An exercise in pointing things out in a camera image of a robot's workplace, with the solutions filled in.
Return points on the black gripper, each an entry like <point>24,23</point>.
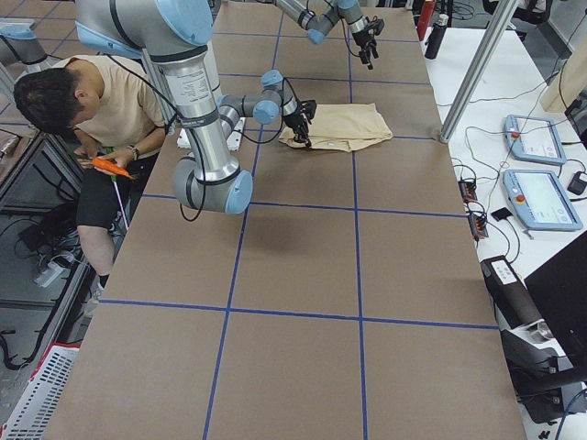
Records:
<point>360,38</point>
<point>293,119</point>

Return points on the beige long-sleeve graphic shirt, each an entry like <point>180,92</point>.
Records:
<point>347,127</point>

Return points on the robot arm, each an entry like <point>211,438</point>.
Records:
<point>317,27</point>
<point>174,35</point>

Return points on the black insulated water bottle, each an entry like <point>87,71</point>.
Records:
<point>436,36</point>

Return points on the brown paper table cover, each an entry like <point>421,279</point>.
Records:
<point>346,303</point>

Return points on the far teach pendant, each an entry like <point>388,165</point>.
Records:
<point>534,139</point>

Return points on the teach pendant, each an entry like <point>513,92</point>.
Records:
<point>539,200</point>
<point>534,139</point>

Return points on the black power strip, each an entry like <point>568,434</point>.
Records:
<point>476,213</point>

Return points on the near teach pendant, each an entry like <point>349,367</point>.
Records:
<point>539,200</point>

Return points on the person in beige shirt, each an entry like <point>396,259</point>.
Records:
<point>105,102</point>

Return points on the black machine with label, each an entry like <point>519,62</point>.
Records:
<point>541,374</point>

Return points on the white plastic crate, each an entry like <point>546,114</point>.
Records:
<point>32,414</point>

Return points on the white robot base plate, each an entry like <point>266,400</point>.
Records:
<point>231,135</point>

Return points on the aluminium frame post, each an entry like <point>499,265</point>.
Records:
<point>490,39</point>

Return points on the orange handled tool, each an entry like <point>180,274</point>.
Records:
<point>109,166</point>

